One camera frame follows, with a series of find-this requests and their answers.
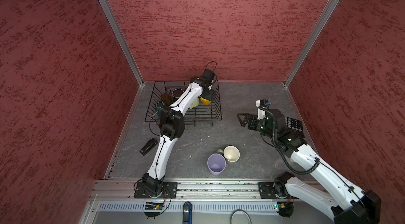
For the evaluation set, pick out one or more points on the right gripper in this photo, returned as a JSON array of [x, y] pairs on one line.
[[253, 117]]

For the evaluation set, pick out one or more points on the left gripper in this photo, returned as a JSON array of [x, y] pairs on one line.
[[211, 96]]

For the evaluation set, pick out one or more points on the yellow mug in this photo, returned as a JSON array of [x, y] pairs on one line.
[[205, 101]]

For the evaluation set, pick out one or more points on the light green mug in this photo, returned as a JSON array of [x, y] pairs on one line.
[[195, 103]]

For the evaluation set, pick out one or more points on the black mug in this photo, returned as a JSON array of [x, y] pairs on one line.
[[177, 93]]

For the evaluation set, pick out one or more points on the grey mug cream inside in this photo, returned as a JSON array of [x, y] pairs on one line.
[[230, 153]]

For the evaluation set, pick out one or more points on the teal mug white inside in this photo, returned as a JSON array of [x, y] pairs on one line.
[[159, 107]]

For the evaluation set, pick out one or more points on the lavender cup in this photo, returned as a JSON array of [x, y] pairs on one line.
[[216, 164]]

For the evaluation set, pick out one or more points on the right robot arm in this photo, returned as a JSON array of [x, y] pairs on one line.
[[310, 178]]

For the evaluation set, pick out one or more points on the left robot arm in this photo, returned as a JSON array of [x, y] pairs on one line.
[[171, 128]]

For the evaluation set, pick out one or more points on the black calculator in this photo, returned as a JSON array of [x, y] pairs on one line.
[[294, 124]]

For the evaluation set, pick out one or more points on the black stapler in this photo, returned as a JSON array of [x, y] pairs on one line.
[[149, 146]]

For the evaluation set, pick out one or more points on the left corner aluminium profile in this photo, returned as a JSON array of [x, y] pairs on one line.
[[112, 20]]

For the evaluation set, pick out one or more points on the corner aluminium profile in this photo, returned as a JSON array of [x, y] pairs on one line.
[[316, 31], [112, 20]]

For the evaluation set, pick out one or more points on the right corner aluminium profile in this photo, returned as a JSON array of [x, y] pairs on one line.
[[316, 31]]

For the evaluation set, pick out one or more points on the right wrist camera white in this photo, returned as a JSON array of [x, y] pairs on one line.
[[262, 106]]

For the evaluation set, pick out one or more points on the black wire dish rack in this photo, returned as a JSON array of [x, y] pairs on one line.
[[201, 115]]

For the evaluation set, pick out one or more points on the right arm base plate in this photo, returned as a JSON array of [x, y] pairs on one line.
[[272, 190]]

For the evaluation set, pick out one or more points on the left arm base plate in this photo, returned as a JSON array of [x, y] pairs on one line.
[[167, 190]]

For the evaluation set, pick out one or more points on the front aluminium rail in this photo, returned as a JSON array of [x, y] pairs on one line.
[[187, 190]]

